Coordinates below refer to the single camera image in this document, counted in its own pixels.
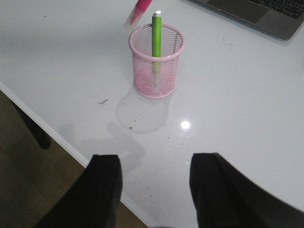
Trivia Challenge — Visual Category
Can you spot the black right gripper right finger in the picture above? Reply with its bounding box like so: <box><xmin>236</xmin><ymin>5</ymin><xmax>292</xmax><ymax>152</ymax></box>
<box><xmin>190</xmin><ymin>153</ymin><xmax>304</xmax><ymax>228</ymax></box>

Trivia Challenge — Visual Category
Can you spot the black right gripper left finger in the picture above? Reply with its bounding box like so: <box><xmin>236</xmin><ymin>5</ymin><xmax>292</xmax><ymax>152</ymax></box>
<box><xmin>35</xmin><ymin>155</ymin><xmax>123</xmax><ymax>228</ymax></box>

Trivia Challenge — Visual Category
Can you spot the green highlighter pen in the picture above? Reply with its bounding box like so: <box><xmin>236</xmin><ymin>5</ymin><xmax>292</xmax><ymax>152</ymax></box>
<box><xmin>152</xmin><ymin>12</ymin><xmax>162</xmax><ymax>87</ymax></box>

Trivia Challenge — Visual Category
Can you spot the pink highlighter pen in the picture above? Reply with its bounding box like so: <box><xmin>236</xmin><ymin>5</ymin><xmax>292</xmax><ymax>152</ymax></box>
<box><xmin>123</xmin><ymin>0</ymin><xmax>152</xmax><ymax>29</ymax></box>

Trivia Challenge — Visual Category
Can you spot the pink mesh pen holder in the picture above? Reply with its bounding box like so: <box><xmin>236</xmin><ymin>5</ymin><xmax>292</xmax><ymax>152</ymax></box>
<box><xmin>129</xmin><ymin>24</ymin><xmax>185</xmax><ymax>99</ymax></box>

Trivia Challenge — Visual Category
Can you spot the black table leg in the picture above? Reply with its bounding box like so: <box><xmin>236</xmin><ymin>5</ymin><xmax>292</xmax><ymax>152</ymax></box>
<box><xmin>11</xmin><ymin>101</ymin><xmax>51</xmax><ymax>150</ymax></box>

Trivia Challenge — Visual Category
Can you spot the grey laptop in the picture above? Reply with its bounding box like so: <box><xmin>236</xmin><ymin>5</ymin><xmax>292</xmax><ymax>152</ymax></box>
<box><xmin>190</xmin><ymin>0</ymin><xmax>304</xmax><ymax>41</ymax></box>

